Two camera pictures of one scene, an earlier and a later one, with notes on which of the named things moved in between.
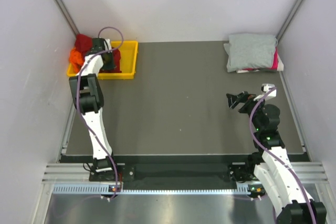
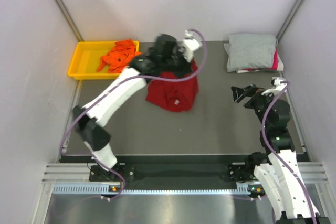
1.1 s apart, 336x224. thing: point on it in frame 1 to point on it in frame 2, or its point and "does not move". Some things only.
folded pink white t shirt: [277, 65] does not move
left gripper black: [111, 65] to [187, 66]
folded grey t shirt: [250, 51] does not move
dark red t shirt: [84, 43] to [177, 96]
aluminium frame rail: [303, 172] does not move
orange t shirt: [76, 59] to [119, 56]
